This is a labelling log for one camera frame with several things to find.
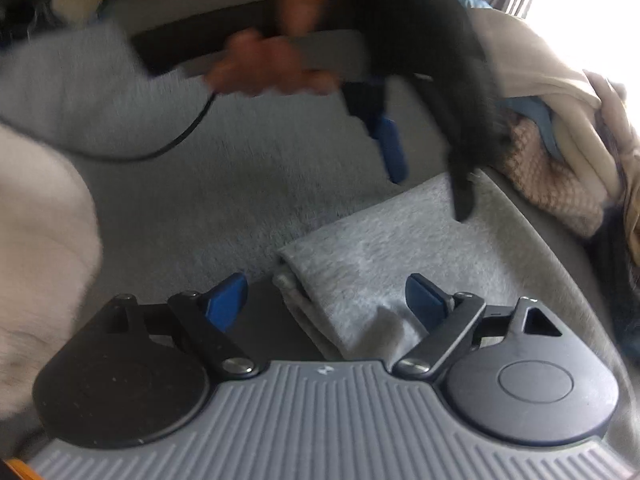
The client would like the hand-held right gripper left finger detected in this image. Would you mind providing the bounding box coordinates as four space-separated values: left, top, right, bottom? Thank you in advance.
107 272 261 380

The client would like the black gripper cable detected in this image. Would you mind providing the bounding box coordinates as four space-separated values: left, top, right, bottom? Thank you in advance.
0 87 218 162

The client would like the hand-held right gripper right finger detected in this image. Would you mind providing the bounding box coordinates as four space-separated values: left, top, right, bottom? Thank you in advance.
394 274 565 380

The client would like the grey plush bed blanket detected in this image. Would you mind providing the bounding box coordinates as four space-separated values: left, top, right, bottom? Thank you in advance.
0 10 640 480

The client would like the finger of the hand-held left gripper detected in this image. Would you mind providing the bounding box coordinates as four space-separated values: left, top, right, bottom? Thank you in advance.
342 82 411 184
415 72 506 221

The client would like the light blue garment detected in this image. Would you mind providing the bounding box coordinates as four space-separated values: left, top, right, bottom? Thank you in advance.
500 97 563 158

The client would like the white garment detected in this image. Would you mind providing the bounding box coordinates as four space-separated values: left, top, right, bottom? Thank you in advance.
470 10 626 196

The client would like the person's left hand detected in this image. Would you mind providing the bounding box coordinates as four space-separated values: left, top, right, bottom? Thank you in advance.
205 0 341 97

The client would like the bright window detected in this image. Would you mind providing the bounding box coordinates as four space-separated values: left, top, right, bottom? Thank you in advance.
530 0 640 91

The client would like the beige garment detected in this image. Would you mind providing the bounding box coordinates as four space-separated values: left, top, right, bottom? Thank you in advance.
585 70 640 201

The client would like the person's white fleece clothing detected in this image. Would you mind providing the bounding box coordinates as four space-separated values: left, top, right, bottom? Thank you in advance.
0 125 103 416

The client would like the pink checked garment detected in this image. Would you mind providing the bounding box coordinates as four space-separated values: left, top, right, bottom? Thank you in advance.
500 120 606 236

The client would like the grey sweatshirt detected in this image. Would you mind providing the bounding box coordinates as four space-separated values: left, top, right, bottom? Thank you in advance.
272 170 631 441

